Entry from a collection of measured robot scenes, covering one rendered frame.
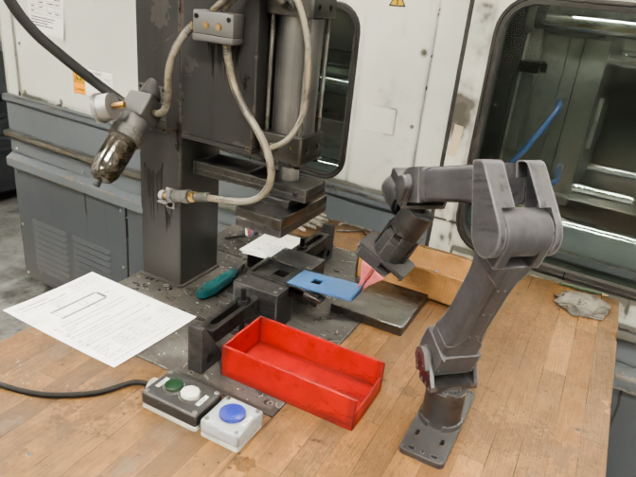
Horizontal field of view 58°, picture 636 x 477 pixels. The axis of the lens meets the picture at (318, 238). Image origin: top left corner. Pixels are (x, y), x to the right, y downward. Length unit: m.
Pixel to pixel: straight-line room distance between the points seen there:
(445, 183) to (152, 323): 0.62
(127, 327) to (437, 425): 0.59
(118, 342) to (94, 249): 1.56
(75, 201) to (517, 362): 2.00
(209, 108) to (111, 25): 1.27
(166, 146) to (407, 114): 0.73
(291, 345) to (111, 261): 1.64
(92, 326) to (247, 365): 0.34
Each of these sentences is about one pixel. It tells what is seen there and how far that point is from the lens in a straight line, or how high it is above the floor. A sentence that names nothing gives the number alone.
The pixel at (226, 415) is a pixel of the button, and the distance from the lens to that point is 0.90.
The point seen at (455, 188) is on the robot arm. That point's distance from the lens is 0.85.
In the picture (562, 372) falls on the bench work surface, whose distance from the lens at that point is 1.22.
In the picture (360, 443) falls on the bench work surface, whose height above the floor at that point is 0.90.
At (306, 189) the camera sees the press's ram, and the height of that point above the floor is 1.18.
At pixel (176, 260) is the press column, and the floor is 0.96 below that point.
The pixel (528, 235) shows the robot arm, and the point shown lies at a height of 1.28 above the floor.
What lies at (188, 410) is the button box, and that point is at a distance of 0.92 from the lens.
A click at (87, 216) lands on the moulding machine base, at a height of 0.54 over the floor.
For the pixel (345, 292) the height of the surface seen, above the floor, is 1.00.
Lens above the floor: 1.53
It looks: 24 degrees down
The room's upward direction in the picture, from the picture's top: 6 degrees clockwise
